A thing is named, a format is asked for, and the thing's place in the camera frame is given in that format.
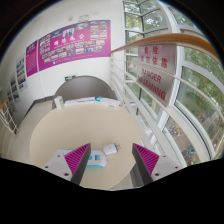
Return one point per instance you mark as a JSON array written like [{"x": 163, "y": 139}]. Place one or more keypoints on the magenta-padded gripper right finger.
[{"x": 146, "y": 159}]

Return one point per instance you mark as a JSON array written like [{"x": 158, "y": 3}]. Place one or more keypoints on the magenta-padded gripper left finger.
[{"x": 77, "y": 159}]

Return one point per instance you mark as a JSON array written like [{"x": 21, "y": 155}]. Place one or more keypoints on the small white charger block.
[{"x": 110, "y": 149}]

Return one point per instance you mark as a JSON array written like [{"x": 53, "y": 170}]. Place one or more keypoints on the small white carton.
[{"x": 59, "y": 102}]

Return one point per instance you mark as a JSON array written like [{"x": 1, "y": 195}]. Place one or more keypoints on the white and blue box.
[{"x": 108, "y": 102}]

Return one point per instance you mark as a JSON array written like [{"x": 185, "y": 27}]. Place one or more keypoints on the red-lettered danger sign plate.
[{"x": 155, "y": 85}]

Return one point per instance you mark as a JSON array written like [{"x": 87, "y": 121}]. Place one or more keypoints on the white stair railing, orange handrail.
[{"x": 8, "y": 118}]

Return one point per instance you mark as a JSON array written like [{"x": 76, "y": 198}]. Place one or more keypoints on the green exit sign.
[{"x": 70, "y": 78}]

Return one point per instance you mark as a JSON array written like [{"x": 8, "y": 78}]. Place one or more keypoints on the red-lettered clear warning sign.
[{"x": 156, "y": 57}]

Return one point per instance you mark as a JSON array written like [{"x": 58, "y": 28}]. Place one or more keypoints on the narrow magenta text poster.
[{"x": 32, "y": 59}]

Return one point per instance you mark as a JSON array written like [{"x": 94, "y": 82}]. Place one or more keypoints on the large magenta photo poster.
[{"x": 75, "y": 43}]

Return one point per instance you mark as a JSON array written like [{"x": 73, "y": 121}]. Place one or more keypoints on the white railing with orange handrail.
[{"x": 173, "y": 38}]

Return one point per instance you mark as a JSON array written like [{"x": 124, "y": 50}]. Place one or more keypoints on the white wall photo panel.
[
  {"x": 21, "y": 72},
  {"x": 14, "y": 88}
]

